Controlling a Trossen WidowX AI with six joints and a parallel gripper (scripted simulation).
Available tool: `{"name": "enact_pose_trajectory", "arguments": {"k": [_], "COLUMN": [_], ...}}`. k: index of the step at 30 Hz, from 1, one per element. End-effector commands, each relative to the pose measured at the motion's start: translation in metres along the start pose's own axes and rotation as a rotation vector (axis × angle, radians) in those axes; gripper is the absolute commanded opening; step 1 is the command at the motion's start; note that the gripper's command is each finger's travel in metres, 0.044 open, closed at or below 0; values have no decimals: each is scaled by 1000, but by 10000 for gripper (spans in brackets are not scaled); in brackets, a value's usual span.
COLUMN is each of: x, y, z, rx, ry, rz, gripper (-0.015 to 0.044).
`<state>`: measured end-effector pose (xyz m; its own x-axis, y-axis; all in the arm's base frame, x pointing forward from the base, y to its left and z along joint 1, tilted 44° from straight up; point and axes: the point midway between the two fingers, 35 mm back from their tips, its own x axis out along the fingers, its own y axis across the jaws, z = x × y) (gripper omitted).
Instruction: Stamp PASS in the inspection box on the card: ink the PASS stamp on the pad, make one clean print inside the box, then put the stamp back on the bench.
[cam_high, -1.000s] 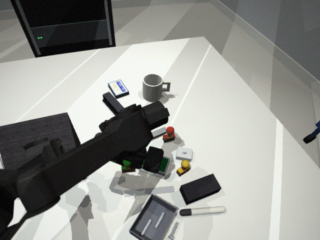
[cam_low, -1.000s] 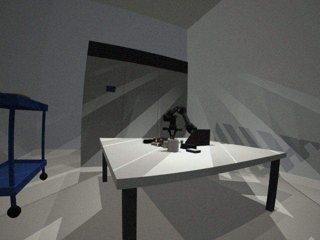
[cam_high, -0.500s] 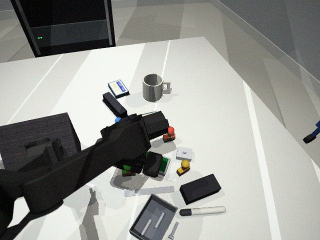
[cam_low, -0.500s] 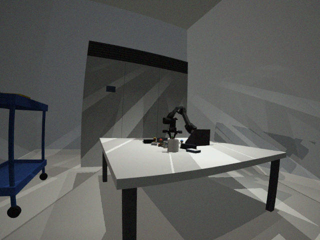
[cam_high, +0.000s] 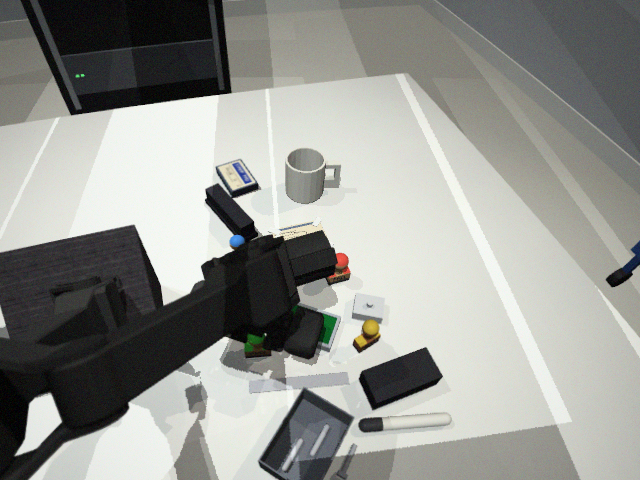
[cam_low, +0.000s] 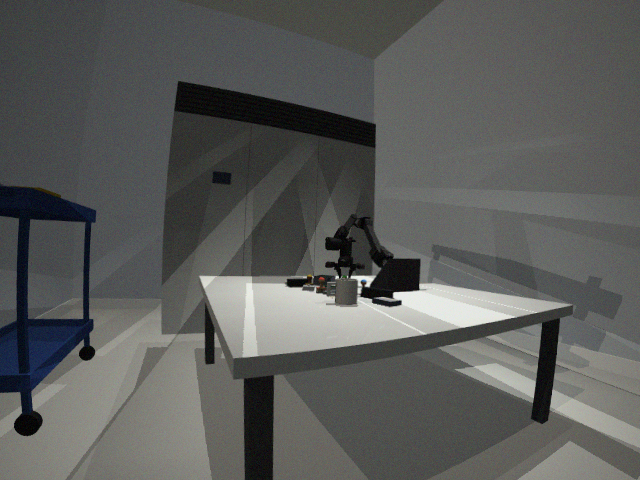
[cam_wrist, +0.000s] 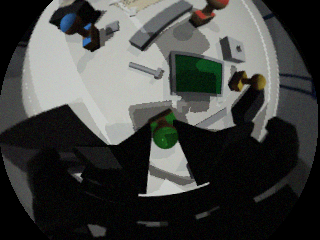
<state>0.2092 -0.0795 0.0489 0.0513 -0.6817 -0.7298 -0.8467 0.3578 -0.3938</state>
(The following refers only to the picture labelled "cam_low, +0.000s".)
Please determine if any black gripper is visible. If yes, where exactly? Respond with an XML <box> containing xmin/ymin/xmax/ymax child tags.
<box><xmin>325</xmin><ymin>251</ymin><xmax>365</xmax><ymax>278</ymax></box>

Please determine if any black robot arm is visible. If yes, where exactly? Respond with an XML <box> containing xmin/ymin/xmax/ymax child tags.
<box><xmin>325</xmin><ymin>213</ymin><xmax>394</xmax><ymax>269</ymax></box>

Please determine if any red rubber stamp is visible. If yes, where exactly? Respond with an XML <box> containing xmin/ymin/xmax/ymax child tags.
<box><xmin>316</xmin><ymin>277</ymin><xmax>326</xmax><ymax>294</ymax></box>

